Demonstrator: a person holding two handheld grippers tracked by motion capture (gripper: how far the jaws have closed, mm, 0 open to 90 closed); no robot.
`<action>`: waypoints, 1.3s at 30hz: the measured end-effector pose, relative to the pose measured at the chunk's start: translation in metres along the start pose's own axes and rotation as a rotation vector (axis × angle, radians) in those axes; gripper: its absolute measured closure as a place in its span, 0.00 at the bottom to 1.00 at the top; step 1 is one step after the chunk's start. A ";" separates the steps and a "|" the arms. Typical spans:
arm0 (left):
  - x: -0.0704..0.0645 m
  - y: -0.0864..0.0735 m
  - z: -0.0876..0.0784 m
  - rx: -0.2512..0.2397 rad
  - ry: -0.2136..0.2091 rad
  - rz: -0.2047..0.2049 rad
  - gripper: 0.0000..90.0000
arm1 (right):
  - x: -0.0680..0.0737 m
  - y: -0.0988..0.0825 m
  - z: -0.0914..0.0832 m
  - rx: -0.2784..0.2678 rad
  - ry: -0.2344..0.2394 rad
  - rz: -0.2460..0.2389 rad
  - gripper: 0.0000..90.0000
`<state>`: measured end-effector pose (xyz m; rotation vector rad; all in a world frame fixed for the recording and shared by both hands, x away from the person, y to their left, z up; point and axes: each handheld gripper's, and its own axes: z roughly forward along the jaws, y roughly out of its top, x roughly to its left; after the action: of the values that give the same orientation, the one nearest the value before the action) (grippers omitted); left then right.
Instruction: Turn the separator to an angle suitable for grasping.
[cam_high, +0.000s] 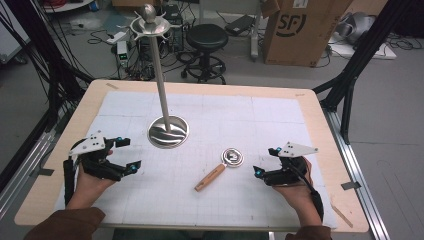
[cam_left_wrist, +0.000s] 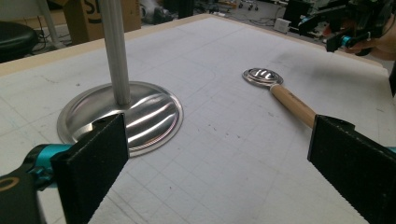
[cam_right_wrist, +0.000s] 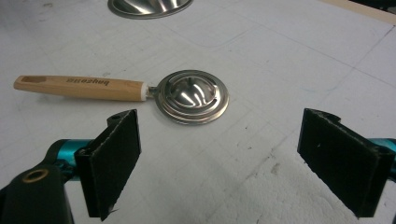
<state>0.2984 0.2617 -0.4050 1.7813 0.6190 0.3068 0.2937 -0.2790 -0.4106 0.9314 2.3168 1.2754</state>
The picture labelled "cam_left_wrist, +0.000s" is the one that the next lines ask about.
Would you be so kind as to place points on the brown cardboard box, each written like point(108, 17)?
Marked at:
point(84, 21)

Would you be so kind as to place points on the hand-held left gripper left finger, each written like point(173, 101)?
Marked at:
point(90, 161)

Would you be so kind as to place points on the white power adapter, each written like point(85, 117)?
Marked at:
point(281, 25)

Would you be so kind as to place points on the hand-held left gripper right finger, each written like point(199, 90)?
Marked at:
point(355, 168)

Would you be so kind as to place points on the white stand leg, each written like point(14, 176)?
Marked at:
point(49, 25)

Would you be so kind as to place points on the white grid mat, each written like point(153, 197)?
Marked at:
point(218, 155)

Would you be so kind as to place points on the black round stool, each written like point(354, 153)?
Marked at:
point(15, 40)

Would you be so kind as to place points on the metal stand with round base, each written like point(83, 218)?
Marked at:
point(116, 62)

